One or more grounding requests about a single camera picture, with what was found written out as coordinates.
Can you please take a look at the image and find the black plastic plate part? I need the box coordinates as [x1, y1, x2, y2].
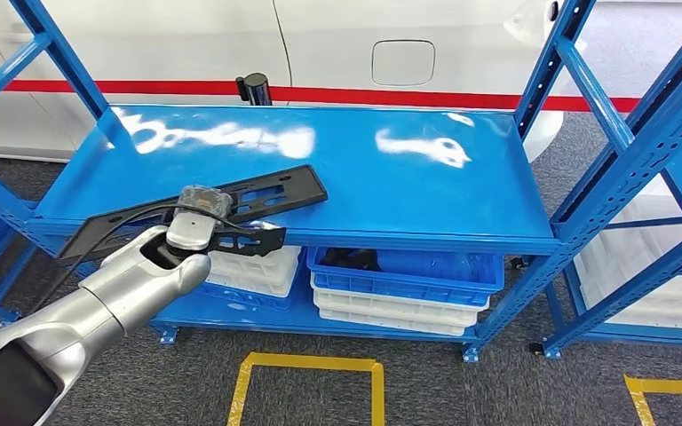
[58, 164, 329, 262]

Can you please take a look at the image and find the blue plastic crate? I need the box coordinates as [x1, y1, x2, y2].
[306, 247, 505, 311]

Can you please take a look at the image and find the red barrier belt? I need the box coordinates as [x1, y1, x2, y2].
[0, 77, 642, 114]

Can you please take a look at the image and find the white car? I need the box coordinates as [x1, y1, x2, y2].
[0, 0, 591, 164]

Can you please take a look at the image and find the white plastic crate stack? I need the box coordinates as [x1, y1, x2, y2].
[573, 173, 682, 332]

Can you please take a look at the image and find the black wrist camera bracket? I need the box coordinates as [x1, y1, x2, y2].
[204, 225, 288, 258]

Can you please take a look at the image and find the black stanchion post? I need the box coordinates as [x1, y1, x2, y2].
[235, 73, 274, 107]

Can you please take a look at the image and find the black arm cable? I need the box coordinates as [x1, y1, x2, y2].
[35, 202, 260, 312]

